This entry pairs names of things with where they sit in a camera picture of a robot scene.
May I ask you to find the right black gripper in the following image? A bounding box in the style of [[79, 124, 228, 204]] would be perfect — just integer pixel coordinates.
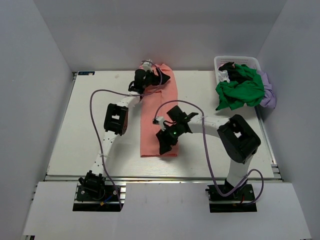
[[156, 122, 183, 155]]

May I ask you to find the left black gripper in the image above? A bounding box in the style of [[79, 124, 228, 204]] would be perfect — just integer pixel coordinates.
[[143, 67, 171, 89]]

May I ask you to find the salmon pink t shirt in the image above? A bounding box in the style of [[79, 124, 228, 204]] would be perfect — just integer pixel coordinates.
[[138, 63, 179, 158]]

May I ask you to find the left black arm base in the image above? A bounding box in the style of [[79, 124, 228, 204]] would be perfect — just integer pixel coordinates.
[[72, 170, 125, 213]]

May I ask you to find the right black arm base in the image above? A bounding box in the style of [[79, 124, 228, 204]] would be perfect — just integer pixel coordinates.
[[205, 183, 257, 213]]

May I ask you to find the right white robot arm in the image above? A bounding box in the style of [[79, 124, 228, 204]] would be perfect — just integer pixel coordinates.
[[152, 106, 261, 200]]

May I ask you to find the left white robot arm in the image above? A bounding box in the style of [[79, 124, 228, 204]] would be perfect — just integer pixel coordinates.
[[89, 64, 171, 182]]

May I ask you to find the blue table label sticker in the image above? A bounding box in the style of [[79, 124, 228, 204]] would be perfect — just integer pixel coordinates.
[[77, 71, 95, 76]]

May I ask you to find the white t shirt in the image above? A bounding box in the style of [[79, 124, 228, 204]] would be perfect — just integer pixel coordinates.
[[217, 70, 230, 83]]

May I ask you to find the black t shirt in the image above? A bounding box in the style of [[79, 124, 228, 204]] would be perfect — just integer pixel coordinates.
[[218, 62, 253, 84]]

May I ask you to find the green t shirt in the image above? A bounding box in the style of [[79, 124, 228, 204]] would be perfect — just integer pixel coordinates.
[[215, 63, 265, 111]]

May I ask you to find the lavender t shirt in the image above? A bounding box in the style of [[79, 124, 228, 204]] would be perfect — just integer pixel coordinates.
[[257, 70, 277, 109]]

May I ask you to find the white plastic laundry basket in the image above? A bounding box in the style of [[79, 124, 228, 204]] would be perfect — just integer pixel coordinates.
[[214, 55, 261, 82]]

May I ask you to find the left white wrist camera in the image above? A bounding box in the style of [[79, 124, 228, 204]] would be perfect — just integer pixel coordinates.
[[141, 59, 154, 72]]

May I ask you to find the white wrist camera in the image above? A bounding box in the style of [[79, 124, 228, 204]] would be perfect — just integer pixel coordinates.
[[152, 116, 166, 131], [141, 59, 154, 72]]

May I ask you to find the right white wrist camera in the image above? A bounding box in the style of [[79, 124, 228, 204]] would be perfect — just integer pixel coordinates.
[[152, 116, 166, 131]]

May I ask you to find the aluminium table edge rail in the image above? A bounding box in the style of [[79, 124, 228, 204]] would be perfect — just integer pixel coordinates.
[[44, 173, 284, 183]]

